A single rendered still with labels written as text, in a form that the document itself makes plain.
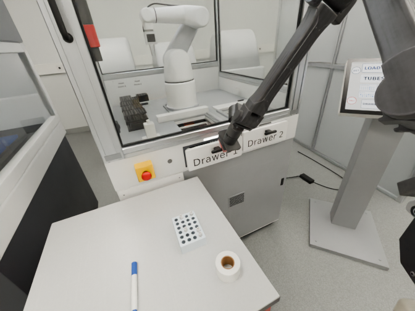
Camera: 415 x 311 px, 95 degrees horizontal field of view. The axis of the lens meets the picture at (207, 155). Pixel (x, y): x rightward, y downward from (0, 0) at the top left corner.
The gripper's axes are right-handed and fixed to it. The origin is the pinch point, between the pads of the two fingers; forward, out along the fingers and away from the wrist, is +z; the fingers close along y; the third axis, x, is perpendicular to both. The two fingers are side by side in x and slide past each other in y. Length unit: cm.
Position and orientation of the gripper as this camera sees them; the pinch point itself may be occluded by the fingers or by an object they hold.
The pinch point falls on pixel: (223, 149)
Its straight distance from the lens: 88.4
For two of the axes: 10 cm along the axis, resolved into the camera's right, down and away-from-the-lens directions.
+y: -3.7, -8.6, 3.5
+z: -1.8, 4.4, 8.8
